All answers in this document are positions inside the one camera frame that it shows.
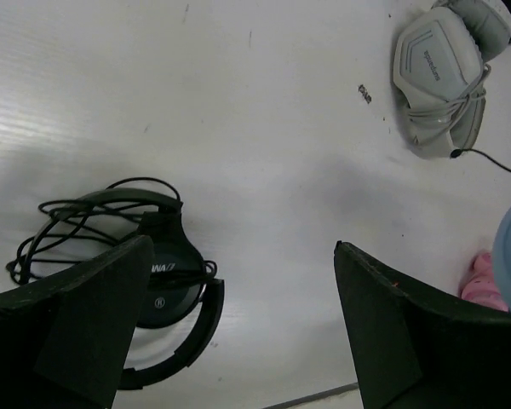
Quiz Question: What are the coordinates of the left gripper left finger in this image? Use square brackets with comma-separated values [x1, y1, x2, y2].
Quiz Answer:
[0, 236, 153, 408]

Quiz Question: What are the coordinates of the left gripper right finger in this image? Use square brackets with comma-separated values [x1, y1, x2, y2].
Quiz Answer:
[334, 241, 511, 408]

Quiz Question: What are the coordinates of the black headphone audio cable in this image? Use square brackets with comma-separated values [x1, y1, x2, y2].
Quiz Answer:
[450, 147, 511, 179]

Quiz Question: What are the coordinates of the small black on-ear headphones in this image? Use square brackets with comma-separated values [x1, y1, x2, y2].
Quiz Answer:
[6, 178, 225, 391]

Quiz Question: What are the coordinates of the pink gaming headset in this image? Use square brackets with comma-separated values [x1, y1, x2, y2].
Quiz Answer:
[459, 251, 509, 312]

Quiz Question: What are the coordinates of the grey white gaming headset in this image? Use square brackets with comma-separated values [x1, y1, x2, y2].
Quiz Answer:
[393, 1, 511, 158]

